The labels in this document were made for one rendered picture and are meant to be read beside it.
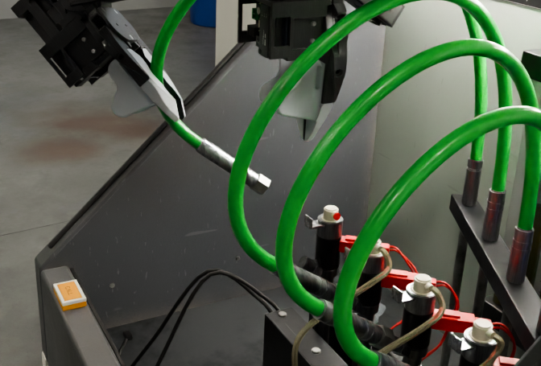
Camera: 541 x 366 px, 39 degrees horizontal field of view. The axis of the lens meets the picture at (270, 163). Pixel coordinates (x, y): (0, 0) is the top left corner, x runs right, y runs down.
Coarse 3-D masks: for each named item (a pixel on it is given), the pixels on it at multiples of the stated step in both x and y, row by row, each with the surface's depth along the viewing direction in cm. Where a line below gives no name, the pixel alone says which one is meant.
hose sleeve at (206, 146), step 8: (200, 144) 86; (208, 144) 86; (200, 152) 86; (208, 152) 86; (216, 152) 87; (224, 152) 87; (216, 160) 87; (224, 160) 87; (232, 160) 87; (224, 168) 88; (248, 176) 88; (256, 176) 88; (248, 184) 89
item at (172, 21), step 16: (192, 0) 80; (176, 16) 80; (160, 32) 81; (480, 32) 84; (160, 48) 82; (160, 64) 82; (480, 64) 85; (160, 80) 83; (480, 80) 86; (480, 96) 87; (160, 112) 85; (480, 112) 88; (176, 128) 85; (192, 144) 86; (480, 144) 89; (480, 160) 90
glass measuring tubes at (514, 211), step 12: (540, 48) 88; (528, 60) 86; (540, 60) 85; (528, 72) 87; (540, 72) 85; (540, 84) 87; (540, 96) 87; (540, 108) 88; (516, 168) 92; (540, 168) 88; (516, 180) 92; (540, 180) 88; (516, 192) 92; (540, 192) 89; (516, 204) 92; (540, 204) 89; (516, 216) 93; (540, 216) 89; (540, 228) 90; (504, 240) 95; (540, 240) 91; (540, 252) 92; (528, 264) 92; (540, 264) 93; (528, 276) 93; (540, 276) 93; (540, 288) 94; (492, 300) 99; (492, 312) 98; (516, 336) 95
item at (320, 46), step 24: (384, 0) 66; (408, 0) 67; (456, 0) 70; (336, 24) 65; (360, 24) 66; (480, 24) 73; (312, 48) 65; (288, 72) 64; (504, 72) 76; (504, 96) 77; (264, 120) 64; (240, 144) 65; (504, 144) 80; (240, 168) 65; (504, 168) 81; (240, 192) 66; (504, 192) 82; (240, 216) 67; (240, 240) 68; (264, 264) 70; (312, 288) 74
